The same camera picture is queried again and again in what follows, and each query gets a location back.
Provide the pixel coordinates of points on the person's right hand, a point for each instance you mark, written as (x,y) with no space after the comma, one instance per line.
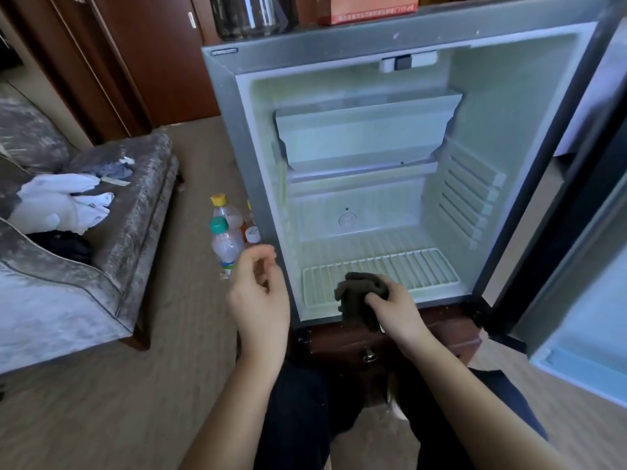
(400,313)

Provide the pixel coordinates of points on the dark glass spray bottle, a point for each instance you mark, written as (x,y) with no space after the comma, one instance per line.
(250,14)

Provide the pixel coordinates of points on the dark grey cloth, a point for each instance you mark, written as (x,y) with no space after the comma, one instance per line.
(355,298)

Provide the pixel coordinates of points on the large white garment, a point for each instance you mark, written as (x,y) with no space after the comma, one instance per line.
(54,215)

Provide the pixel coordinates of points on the black garment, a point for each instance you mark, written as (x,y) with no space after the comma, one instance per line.
(61,246)

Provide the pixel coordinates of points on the orange cardboard chalk box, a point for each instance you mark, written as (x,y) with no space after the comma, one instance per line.
(367,6)

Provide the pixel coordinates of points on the yellow label drink bottle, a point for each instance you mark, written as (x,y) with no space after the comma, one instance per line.
(249,215)

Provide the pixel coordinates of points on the orange soda bottle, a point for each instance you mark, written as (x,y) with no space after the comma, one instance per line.
(225,210)

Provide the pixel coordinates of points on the dark red wooden stand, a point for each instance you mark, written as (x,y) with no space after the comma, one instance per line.
(392,342)

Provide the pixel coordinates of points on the grey mini fridge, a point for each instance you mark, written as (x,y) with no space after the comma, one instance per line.
(343,44)

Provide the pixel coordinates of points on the grey velvet sofa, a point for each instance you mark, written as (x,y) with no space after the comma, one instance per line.
(78,288)

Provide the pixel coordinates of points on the grey garment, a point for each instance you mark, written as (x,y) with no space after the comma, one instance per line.
(110,169)

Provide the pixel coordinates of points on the paper slip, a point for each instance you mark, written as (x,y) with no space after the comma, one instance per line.
(116,181)

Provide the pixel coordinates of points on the green cap water bottle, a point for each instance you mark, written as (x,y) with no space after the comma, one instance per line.
(225,244)

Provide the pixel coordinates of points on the person's right foot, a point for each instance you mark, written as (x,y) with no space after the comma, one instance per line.
(394,401)

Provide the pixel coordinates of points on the person's right forearm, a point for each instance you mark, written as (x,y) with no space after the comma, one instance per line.
(480,406)

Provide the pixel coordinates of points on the person's dark trousers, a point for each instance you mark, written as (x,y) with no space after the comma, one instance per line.
(304,416)

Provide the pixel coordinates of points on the person's left forearm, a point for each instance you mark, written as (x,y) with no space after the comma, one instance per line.
(230,416)

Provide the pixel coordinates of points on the grey velvet cushion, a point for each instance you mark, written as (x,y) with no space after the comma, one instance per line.
(29,132)

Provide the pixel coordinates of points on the small white garment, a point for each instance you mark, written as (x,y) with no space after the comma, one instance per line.
(59,184)

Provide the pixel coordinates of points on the fridge door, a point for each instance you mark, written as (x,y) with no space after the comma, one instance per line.
(568,298)

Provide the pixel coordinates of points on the person's left hand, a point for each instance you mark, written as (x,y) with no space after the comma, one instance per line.
(260,308)

